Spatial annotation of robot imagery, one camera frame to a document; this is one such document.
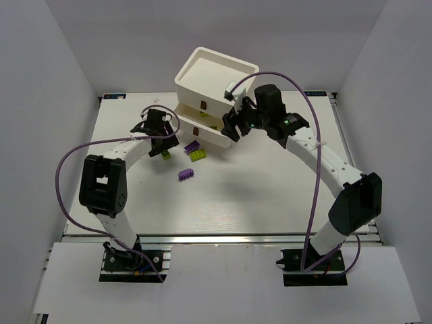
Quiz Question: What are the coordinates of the white drawer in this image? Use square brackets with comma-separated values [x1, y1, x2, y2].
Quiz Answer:
[172, 103, 236, 149]

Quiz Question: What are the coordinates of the white drawer cabinet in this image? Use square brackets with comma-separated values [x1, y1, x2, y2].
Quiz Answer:
[174, 47, 259, 118]

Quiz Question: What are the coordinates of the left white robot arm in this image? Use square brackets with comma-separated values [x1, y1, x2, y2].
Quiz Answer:
[78, 105, 179, 250]

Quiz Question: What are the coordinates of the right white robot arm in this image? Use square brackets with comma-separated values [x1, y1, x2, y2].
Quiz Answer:
[221, 83, 382, 258]

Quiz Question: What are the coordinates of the right blue label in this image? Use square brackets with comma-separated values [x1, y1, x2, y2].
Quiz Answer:
[304, 90, 327, 97]

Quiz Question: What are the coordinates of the blue label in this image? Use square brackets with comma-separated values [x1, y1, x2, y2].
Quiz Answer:
[103, 94, 126, 100]
[304, 90, 327, 97]

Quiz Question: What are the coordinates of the purple rectangular lego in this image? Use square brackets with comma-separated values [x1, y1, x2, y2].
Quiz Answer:
[184, 140, 200, 155]

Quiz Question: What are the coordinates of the left blue label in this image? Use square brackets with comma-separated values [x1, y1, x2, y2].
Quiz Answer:
[103, 94, 126, 100]

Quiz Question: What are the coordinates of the purple rounded lego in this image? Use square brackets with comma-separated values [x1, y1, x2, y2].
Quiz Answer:
[178, 168, 194, 182]

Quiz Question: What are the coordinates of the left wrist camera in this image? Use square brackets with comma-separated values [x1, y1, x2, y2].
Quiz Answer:
[141, 109, 167, 123]

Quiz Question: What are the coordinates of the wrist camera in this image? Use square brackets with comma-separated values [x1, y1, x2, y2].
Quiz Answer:
[141, 109, 167, 123]
[223, 82, 247, 114]

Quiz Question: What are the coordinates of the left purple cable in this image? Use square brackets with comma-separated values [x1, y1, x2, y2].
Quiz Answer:
[55, 105, 182, 283]

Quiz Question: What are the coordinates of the purple cable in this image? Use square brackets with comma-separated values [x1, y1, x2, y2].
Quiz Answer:
[229, 71, 362, 273]
[55, 105, 182, 283]

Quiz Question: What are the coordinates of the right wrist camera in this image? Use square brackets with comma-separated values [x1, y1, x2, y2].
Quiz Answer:
[223, 82, 247, 114]

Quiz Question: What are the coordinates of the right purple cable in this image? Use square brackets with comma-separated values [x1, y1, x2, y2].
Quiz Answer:
[229, 71, 362, 273]

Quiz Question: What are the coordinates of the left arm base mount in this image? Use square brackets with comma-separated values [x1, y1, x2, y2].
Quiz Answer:
[99, 242, 170, 284]

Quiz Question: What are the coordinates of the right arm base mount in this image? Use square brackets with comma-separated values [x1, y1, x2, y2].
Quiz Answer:
[276, 248, 348, 288]

